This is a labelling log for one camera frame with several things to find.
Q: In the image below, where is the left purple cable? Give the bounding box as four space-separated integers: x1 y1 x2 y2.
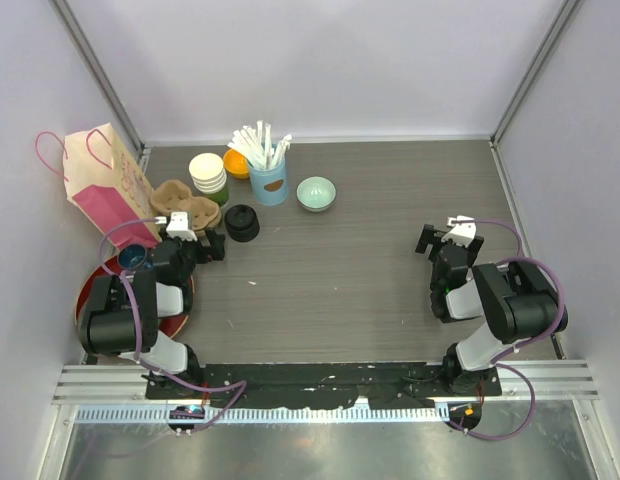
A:
99 215 248 436

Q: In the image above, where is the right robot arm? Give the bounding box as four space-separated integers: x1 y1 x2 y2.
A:
415 216 568 395

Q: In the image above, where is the light green ceramic bowl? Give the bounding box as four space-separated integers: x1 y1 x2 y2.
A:
296 176 337 212

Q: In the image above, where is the purple cable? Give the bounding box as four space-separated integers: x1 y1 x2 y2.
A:
447 215 566 441
99 215 248 436

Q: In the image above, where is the red round tray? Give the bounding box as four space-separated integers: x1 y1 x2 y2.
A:
77 258 194 356

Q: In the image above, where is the cardboard cup carrier tray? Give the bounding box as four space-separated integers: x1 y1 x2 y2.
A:
150 180 222 234

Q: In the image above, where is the small dark blue cup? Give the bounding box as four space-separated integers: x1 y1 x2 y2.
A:
117 244 152 272

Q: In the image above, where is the stack of paper cups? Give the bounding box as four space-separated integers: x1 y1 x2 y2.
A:
189 153 229 207

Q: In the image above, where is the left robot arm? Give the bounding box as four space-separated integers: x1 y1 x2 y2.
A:
78 228 226 399

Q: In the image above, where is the pink paper gift bag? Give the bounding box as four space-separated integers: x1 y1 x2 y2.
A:
35 123 160 249

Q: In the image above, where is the stack of black lids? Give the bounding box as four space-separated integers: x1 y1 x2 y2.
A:
224 204 260 243

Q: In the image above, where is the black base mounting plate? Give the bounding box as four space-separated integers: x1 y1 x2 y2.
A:
144 361 504 410

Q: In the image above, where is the aluminium frame rail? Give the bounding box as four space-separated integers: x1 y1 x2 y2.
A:
52 360 599 405

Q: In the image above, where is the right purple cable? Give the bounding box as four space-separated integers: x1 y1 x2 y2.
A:
447 215 566 441

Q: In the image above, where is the orange bowl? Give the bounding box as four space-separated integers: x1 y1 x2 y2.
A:
223 149 250 180

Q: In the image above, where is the blue straw holder cup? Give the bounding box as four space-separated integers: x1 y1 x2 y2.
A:
248 157 289 206

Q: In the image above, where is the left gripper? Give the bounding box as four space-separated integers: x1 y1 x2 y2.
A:
160 228 224 284

